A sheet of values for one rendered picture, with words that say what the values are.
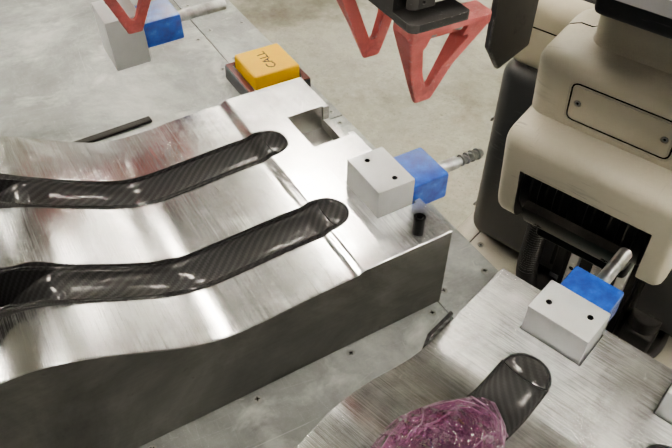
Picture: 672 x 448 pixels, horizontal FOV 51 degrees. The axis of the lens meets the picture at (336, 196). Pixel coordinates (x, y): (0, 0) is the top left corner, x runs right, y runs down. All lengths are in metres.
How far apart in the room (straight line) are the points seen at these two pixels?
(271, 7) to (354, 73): 0.54
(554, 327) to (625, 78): 0.35
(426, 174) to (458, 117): 1.63
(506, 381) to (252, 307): 0.19
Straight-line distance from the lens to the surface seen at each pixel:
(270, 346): 0.55
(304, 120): 0.70
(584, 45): 0.85
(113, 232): 0.58
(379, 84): 2.35
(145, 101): 0.89
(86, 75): 0.96
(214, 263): 0.57
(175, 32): 0.76
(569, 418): 0.54
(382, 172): 0.59
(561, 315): 0.56
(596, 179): 0.83
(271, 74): 0.85
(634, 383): 0.57
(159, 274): 0.56
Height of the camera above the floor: 1.30
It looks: 43 degrees down
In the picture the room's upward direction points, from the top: 1 degrees clockwise
